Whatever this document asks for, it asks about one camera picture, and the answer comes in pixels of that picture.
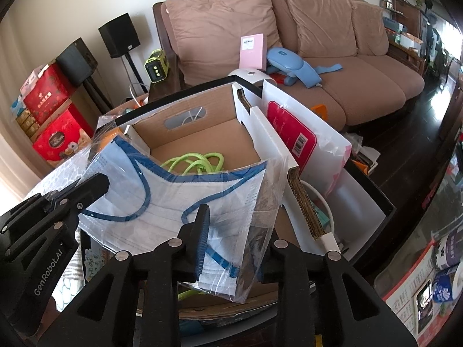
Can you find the orange plastic basket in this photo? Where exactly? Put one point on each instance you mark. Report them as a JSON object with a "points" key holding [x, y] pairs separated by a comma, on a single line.
{"points": [[320, 110]]}

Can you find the white dome lamp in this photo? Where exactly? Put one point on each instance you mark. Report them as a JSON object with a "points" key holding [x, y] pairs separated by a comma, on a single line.
{"points": [[253, 76]]}

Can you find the black speaker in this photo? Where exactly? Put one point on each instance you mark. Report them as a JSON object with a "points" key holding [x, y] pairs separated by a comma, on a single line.
{"points": [[77, 62], [119, 36]]}

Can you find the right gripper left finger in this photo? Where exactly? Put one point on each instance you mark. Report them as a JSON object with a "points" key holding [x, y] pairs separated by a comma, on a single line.
{"points": [[194, 236]]}

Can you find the left black speaker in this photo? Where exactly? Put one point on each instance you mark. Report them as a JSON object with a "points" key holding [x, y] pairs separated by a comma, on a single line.
{"points": [[77, 62]]}

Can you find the orange book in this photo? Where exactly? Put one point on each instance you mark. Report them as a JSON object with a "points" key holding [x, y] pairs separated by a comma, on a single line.
{"points": [[106, 136]]}

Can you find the right sofa cushion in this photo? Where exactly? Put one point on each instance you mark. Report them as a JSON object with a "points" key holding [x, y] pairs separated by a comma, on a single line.
{"points": [[369, 29]]}

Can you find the right black speaker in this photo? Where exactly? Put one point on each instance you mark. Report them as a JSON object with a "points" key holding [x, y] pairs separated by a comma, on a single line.
{"points": [[119, 36]]}

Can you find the red chocolate gift box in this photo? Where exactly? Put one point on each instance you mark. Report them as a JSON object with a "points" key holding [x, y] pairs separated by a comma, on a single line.
{"points": [[63, 137]]}

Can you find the red tea gift bag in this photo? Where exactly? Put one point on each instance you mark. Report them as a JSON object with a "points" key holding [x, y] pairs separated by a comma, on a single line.
{"points": [[46, 89]]}

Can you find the left sofa cushion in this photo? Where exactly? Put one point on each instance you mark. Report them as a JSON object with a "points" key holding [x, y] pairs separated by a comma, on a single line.
{"points": [[206, 34]]}

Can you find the brown fabric sofa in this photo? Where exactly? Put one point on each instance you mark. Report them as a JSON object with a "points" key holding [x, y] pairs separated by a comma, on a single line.
{"points": [[367, 88]]}

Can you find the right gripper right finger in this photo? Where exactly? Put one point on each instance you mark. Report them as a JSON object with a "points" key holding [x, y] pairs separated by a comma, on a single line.
{"points": [[272, 265]]}

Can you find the cardboard box tray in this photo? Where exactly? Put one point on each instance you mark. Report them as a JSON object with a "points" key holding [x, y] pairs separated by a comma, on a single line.
{"points": [[234, 120]]}

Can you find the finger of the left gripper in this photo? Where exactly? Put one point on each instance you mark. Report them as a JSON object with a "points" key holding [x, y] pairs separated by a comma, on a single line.
{"points": [[68, 203]]}

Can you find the pink booklet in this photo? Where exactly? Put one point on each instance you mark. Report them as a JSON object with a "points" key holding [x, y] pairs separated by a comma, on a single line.
{"points": [[253, 51]]}

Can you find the sofa cushion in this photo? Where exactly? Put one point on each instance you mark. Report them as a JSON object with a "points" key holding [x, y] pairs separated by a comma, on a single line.
{"points": [[206, 34], [369, 29], [324, 28]]}

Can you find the middle sofa cushion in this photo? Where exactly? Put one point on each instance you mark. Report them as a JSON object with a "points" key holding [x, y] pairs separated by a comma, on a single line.
{"points": [[324, 28]]}

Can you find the green portable speaker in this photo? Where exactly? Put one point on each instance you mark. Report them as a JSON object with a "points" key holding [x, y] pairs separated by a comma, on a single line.
{"points": [[157, 66]]}

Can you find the face mask plastic bag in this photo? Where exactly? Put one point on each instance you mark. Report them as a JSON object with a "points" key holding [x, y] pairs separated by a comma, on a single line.
{"points": [[146, 205]]}

